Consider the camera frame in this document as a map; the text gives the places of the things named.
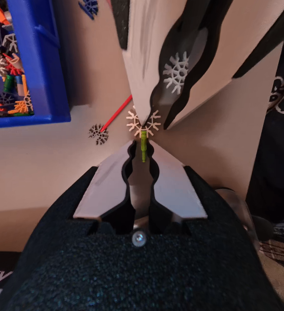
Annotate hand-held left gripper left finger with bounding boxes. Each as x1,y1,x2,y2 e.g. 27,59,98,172
73,140,137,229

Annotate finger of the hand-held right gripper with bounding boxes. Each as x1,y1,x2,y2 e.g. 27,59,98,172
163,0,284,130
122,0,187,126

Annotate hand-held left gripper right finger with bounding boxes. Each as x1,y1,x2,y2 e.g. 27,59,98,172
147,140,208,223

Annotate white snowflake connector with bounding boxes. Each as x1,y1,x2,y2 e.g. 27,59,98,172
126,106,162,138
163,51,190,95

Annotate dark grey snowflake connector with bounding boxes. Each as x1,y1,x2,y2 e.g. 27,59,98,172
88,124,109,146

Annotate lime green rod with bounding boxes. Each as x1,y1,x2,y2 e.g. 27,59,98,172
140,131,148,163

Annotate long red rod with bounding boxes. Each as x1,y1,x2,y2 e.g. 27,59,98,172
101,94,133,133

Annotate blue plastic bin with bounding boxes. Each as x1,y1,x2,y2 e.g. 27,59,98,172
0,0,72,129

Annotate pile of colourful construction pieces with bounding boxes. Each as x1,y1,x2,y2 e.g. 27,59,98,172
0,0,34,118

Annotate blue snowflake connector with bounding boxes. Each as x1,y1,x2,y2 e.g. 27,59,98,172
78,0,99,20

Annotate person's dark printed t-shirt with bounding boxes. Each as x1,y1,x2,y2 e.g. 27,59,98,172
245,32,284,224

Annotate person's plaid shirt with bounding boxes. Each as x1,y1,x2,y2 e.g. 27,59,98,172
259,220,284,275

